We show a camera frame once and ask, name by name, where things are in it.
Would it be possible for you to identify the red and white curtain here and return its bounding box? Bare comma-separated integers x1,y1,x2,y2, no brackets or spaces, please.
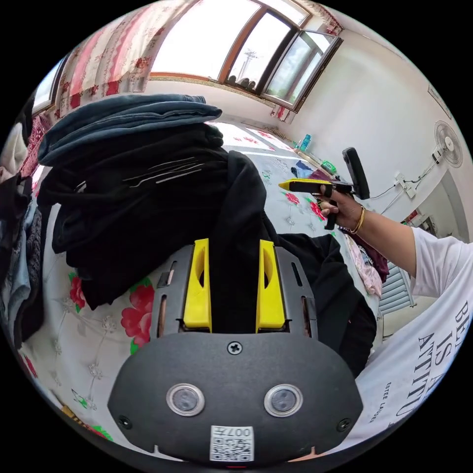
54,0,202,116

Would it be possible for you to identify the person's body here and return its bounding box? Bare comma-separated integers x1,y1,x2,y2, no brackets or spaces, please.
354,226,473,446

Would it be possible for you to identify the heap of pink and maroon clothes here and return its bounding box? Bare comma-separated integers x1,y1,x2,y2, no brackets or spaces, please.
338,226,391,297

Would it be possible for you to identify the white wall fan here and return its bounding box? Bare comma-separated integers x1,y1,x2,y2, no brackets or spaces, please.
430,119,464,169

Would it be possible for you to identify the heap of blue and purple clothes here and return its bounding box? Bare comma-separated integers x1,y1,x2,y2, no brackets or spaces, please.
290,159,335,182

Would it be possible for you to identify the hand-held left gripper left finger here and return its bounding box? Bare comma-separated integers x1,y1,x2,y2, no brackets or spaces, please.
183,238,213,330

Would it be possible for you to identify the white slatted panel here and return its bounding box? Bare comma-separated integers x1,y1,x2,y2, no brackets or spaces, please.
377,261,415,317

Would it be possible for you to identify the pile of folded clothes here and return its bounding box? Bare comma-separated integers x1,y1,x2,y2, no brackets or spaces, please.
36,94,231,312

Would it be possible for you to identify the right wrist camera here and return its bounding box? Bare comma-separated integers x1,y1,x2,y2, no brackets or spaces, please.
341,146,371,199

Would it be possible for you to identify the white power socket with cable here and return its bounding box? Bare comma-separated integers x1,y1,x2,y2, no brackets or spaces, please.
368,159,437,207

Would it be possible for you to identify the person's right forearm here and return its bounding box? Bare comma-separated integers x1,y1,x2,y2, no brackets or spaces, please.
350,205,419,278

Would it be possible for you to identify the heap of dark clothes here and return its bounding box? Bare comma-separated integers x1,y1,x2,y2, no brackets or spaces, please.
0,88,46,342

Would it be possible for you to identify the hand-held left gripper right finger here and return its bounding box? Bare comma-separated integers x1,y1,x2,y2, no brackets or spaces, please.
255,239,286,332

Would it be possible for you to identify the black hoodie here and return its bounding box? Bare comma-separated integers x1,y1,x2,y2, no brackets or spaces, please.
211,149,378,378

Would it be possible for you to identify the window with brown frame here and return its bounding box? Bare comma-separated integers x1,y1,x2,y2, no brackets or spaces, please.
149,0,345,114

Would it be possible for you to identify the person's right hand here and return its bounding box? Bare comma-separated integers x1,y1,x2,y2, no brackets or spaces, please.
320,186,366,234

